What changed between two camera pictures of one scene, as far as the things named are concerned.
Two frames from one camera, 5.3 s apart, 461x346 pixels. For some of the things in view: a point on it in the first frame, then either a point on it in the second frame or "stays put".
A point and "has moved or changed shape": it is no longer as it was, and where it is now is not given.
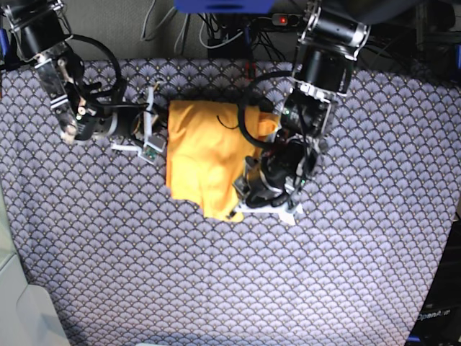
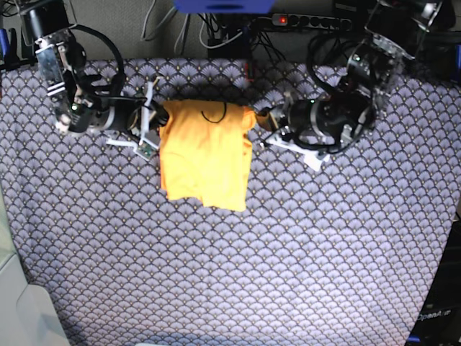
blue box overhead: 223,6 stays put
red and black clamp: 248,75 stays put
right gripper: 273,179 → 315,127
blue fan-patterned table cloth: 132,263 stays put
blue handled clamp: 247,40 stays put
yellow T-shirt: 207,148 has moved or changed shape
